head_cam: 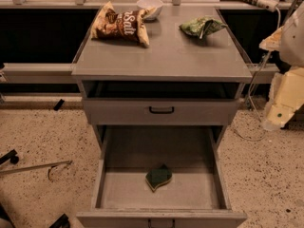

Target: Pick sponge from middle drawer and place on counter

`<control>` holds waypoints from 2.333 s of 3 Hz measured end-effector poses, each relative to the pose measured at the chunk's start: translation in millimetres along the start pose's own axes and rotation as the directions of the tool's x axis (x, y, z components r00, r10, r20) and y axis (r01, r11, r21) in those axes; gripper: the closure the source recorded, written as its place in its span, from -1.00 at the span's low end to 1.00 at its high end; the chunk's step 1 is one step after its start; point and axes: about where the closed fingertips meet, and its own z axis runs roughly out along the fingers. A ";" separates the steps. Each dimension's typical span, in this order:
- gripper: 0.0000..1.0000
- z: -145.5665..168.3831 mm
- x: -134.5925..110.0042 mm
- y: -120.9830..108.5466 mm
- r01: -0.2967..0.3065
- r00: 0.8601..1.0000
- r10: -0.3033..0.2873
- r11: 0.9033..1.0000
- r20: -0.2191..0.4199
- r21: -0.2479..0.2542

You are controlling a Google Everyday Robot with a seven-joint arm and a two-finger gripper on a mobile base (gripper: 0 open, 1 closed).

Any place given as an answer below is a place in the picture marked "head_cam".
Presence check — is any closed grey middle drawer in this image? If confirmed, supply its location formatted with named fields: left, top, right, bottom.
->
left=83, top=99, right=238, bottom=125

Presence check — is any green snack bag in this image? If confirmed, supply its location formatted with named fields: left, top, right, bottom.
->
left=179, top=16, right=227, bottom=39

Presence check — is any grey drawer cabinet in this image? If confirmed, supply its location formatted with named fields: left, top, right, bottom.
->
left=71, top=3, right=254, bottom=228

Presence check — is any white bowl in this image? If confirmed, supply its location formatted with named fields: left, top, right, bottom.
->
left=137, top=0, right=163, bottom=21

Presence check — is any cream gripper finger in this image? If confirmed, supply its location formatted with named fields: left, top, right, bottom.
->
left=259, top=27, right=282, bottom=51
left=262, top=66, right=304, bottom=131

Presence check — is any black caster wheel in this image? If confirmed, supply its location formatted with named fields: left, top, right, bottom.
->
left=0, top=150, right=19, bottom=165

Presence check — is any open grey bottom drawer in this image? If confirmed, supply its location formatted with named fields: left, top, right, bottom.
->
left=77, top=126, right=247, bottom=228

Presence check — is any green yellow sponge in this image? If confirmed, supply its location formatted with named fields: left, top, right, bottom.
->
left=145, top=164, right=173, bottom=192

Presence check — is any brown salt chip bag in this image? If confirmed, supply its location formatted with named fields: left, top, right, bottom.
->
left=90, top=2, right=156, bottom=47

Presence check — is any black drawer handle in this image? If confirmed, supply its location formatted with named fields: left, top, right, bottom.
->
left=148, top=106, right=175, bottom=114

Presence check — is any white emergency stop button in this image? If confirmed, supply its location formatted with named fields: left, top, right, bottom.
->
left=256, top=0, right=278, bottom=12

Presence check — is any metal rod on floor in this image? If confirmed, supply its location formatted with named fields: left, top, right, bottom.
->
left=0, top=161, right=72, bottom=176

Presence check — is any grey side rail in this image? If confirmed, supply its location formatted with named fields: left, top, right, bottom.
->
left=1, top=63, right=75, bottom=84

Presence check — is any white cable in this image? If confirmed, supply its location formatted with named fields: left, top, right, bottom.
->
left=232, top=7, right=282, bottom=143

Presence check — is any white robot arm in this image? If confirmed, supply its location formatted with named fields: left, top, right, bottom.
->
left=259, top=3, right=304, bottom=131

